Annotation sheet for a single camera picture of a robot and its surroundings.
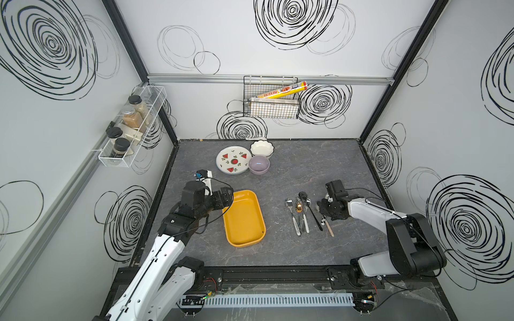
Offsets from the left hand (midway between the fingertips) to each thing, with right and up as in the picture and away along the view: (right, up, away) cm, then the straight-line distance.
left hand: (224, 191), depth 75 cm
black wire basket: (+24, +35, +12) cm, 44 cm away
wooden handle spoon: (+44, -19, +9) cm, 49 cm away
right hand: (+44, -11, +17) cm, 48 cm away
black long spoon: (+35, -6, +21) cm, 41 cm away
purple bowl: (+13, +9, +30) cm, 34 cm away
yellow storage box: (+6, -15, +12) cm, 20 cm away
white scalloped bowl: (+15, +18, +40) cm, 47 cm away
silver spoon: (+27, -9, +18) cm, 34 cm away
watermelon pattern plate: (-2, +11, +35) cm, 37 cm away
